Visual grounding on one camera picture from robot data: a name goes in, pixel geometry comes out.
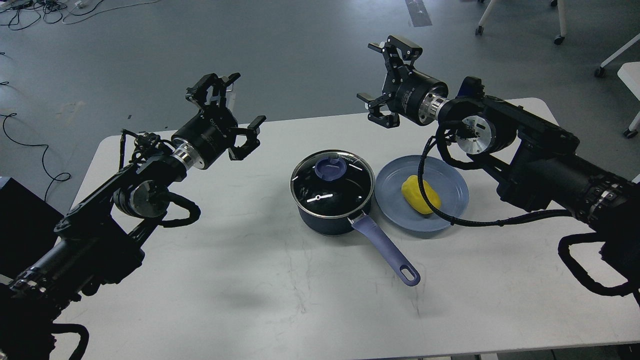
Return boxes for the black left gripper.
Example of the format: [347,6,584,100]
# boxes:
[171,72,267,170]

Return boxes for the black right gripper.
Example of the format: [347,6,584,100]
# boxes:
[357,35,449,129]

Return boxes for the glass pot lid purple knob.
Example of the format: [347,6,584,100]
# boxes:
[290,149,375,219]

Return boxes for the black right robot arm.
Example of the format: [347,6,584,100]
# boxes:
[357,35,640,301]

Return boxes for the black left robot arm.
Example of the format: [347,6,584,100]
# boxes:
[1,72,266,360]

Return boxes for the yellow potato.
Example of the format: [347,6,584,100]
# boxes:
[400,174,442,215]

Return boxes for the blue plate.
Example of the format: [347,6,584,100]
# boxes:
[374,154,469,234]

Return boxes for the white chair legs with casters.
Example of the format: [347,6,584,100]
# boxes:
[475,0,567,46]

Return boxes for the black box at left edge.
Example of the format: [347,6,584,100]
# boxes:
[0,177,63,280]

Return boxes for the white table edge right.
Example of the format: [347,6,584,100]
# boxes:
[594,34,640,139]

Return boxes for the dark blue saucepan purple handle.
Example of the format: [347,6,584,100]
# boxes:
[289,149,421,287]

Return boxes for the black floor cable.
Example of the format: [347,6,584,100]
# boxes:
[0,112,72,202]

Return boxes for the tangled cables top left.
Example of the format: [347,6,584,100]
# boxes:
[0,0,161,32]

